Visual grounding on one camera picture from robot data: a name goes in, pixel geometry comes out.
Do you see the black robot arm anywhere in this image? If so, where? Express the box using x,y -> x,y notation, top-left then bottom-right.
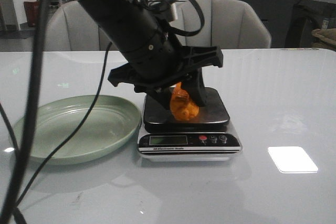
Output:
74,0 -> 223,108

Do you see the orange corn cob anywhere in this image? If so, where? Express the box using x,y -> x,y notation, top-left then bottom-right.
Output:
170,82 -> 199,121

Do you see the grey upholstered chair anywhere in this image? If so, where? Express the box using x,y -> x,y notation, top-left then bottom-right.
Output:
45,1 -> 110,51
177,0 -> 271,49

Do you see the left grey upholstered chair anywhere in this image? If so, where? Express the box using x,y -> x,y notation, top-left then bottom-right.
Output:
45,1 -> 110,51

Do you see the dark side table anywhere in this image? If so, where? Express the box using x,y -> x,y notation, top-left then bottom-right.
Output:
285,0 -> 335,48

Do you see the red waste bin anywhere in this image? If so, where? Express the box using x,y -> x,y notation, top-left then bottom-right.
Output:
24,1 -> 39,27

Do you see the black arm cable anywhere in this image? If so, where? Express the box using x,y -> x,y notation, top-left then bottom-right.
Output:
0,0 -> 113,224

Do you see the black silver kitchen scale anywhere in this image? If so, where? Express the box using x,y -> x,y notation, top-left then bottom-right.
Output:
137,87 -> 243,162

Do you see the pale green plate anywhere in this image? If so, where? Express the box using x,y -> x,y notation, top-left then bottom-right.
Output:
30,95 -> 141,165

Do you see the right grey upholstered chair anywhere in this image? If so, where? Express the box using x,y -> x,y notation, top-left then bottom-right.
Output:
177,0 -> 271,49

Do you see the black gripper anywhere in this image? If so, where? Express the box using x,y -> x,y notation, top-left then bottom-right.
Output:
108,36 -> 223,110

